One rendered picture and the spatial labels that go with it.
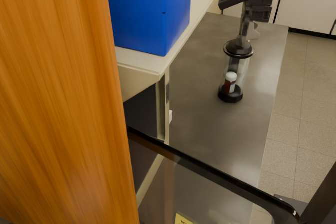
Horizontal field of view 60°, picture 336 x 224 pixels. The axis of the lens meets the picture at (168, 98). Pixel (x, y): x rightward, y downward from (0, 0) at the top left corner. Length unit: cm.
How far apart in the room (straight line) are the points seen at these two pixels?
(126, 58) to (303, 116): 236
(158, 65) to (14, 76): 17
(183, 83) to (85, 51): 99
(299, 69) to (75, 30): 300
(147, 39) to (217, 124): 75
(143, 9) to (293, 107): 242
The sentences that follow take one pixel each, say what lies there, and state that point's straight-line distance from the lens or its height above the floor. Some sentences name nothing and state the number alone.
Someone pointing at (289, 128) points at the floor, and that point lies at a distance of 252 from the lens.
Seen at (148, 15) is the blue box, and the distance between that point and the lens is 36.
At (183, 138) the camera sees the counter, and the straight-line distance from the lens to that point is 103.
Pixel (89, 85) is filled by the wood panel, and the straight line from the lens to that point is 30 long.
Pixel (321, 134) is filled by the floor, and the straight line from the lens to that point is 257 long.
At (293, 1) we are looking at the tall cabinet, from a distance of 362.
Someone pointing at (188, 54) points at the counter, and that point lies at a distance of 143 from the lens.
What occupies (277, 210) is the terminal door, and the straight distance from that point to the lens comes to 41.
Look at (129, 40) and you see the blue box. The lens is 39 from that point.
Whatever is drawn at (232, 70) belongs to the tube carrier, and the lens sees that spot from 108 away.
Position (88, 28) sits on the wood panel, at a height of 161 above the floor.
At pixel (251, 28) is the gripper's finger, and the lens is 101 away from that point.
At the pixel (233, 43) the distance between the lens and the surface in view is 107.
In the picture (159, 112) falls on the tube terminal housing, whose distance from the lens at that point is 87.
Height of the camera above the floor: 172
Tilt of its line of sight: 42 degrees down
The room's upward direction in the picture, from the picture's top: straight up
